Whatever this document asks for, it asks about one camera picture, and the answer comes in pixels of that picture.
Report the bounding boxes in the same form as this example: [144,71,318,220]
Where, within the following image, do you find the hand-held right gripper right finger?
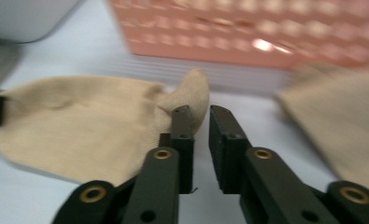
[208,105,253,195]

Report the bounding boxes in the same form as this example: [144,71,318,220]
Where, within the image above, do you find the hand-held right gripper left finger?
[158,105,195,195]

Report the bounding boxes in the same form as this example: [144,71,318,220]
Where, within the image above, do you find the tan sock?
[274,66,369,197]
[0,68,210,188]

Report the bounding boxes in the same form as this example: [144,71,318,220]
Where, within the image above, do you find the white compartment storage box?
[0,0,80,45]

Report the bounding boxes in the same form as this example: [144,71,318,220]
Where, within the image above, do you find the pink perforated plastic basket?
[108,0,369,71]

